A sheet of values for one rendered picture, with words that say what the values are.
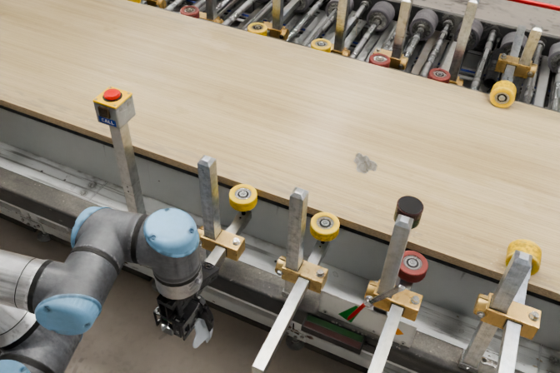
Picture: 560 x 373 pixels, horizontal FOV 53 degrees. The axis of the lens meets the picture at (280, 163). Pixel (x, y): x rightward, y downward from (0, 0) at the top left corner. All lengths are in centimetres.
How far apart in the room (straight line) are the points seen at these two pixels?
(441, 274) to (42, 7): 192
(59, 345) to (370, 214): 86
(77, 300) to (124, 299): 158
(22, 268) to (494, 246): 114
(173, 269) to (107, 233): 13
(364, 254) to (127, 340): 112
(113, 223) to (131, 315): 147
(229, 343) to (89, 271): 144
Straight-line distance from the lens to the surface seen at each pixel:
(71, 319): 97
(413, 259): 150
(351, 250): 172
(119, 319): 248
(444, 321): 176
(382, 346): 140
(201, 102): 194
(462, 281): 168
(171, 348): 238
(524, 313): 141
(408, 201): 130
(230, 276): 167
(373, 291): 147
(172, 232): 99
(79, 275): 98
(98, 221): 105
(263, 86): 202
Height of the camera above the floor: 205
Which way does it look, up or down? 43 degrees down
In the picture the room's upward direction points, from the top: 2 degrees clockwise
